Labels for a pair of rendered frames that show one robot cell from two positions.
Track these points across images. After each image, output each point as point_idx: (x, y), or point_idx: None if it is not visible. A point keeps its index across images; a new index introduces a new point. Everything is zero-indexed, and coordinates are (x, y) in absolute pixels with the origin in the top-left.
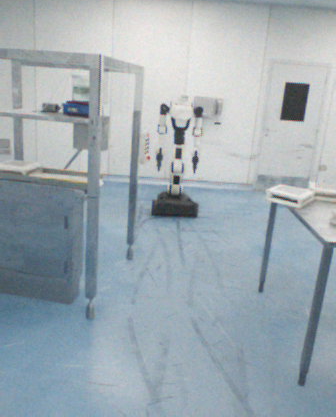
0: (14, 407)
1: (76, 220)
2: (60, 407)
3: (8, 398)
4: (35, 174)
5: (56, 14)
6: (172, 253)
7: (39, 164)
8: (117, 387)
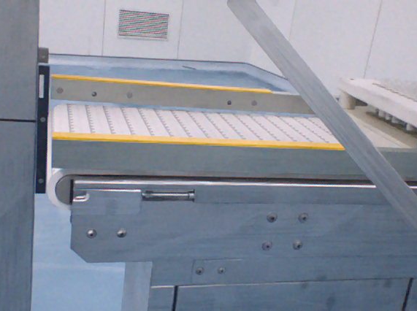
0: (46, 294)
1: (129, 295)
2: None
3: (64, 300)
4: (373, 137)
5: None
6: None
7: (412, 110)
8: None
